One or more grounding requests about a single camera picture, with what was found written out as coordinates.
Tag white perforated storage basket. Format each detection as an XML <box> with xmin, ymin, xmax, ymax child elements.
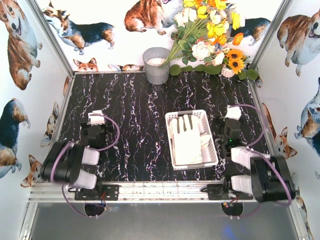
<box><xmin>165</xmin><ymin>109</ymin><xmax>219</xmax><ymax>171</ymax></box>

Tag white glove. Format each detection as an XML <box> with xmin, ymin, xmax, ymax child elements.
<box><xmin>198</xmin><ymin>121</ymin><xmax>211</xmax><ymax>149</ymax></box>

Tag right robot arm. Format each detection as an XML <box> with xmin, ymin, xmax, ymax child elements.
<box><xmin>222</xmin><ymin>118</ymin><xmax>296</xmax><ymax>206</ymax></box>

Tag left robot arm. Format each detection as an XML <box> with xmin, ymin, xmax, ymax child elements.
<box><xmin>40</xmin><ymin>113</ymin><xmax>117</xmax><ymax>190</ymax></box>

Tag small white sunflower pot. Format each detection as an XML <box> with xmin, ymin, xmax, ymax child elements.
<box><xmin>220</xmin><ymin>65</ymin><xmax>235</xmax><ymax>78</ymax></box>

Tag grey metal bucket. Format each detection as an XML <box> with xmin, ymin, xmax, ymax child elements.
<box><xmin>142</xmin><ymin>47</ymin><xmax>170</xmax><ymax>85</ymax></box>

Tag artificial flower bouquet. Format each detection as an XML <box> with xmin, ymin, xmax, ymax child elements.
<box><xmin>162</xmin><ymin>0</ymin><xmax>245</xmax><ymax>66</ymax></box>

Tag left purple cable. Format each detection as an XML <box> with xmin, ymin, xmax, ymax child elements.
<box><xmin>49</xmin><ymin>114</ymin><xmax>121</xmax><ymax>218</ymax></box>

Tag purple cable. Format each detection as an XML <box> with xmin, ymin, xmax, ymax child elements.
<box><xmin>49</xmin><ymin>114</ymin><xmax>121</xmax><ymax>218</ymax></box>
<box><xmin>227</xmin><ymin>104</ymin><xmax>293</xmax><ymax>218</ymax></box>

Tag aluminium front rail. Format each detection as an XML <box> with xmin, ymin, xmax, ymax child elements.
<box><xmin>28</xmin><ymin>180</ymin><xmax>256</xmax><ymax>203</ymax></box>

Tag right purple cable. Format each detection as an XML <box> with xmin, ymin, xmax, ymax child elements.
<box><xmin>227</xmin><ymin>104</ymin><xmax>293</xmax><ymax>218</ymax></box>

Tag left aluminium post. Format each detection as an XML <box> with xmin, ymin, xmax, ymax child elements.
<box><xmin>26</xmin><ymin>0</ymin><xmax>74</xmax><ymax>76</ymax></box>

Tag aluminium post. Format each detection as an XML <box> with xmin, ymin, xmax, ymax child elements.
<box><xmin>249</xmin><ymin>0</ymin><xmax>294</xmax><ymax>70</ymax></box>
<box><xmin>26</xmin><ymin>0</ymin><xmax>74</xmax><ymax>76</ymax></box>

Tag right aluminium post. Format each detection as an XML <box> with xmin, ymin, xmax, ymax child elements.
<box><xmin>249</xmin><ymin>0</ymin><xmax>294</xmax><ymax>70</ymax></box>

